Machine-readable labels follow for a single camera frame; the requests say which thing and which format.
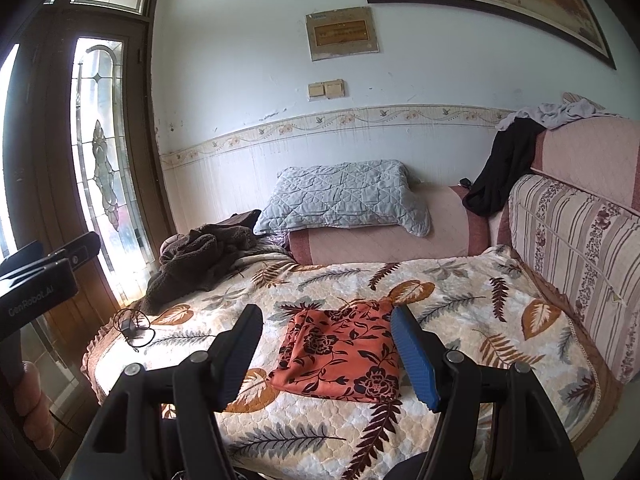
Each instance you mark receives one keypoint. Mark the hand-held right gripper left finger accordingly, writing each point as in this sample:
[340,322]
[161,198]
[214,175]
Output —
[240,355]

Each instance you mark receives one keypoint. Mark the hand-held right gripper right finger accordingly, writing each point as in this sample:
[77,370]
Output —
[415,360]

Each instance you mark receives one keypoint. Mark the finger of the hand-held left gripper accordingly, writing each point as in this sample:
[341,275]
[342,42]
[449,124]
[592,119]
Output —
[25,252]
[82,249]

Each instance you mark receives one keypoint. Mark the orange floral garment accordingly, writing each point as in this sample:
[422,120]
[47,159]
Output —
[340,355]

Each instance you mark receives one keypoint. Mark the person's left hand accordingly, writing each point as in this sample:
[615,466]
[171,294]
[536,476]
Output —
[32,410]

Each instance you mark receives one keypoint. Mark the leaf print blanket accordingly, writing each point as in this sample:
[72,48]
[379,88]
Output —
[310,425]

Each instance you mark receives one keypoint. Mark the brown fuzzy garment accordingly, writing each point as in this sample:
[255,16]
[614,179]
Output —
[200,260]

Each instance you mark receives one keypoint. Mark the pink sofa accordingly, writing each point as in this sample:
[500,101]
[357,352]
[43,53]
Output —
[400,245]

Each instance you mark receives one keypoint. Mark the wooden stained glass door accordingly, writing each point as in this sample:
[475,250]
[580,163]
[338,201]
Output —
[55,110]

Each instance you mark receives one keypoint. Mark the grey quilted pillow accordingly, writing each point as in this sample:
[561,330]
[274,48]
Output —
[340,195]

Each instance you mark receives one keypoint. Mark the striped floral cushion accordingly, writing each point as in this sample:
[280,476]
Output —
[575,250]

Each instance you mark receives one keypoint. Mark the black garment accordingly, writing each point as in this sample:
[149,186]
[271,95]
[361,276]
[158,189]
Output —
[505,165]

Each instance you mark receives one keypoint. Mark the lilac cloth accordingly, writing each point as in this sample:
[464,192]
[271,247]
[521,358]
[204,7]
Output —
[555,112]

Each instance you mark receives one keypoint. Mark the small framed wall plaque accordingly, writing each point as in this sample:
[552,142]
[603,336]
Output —
[342,34]

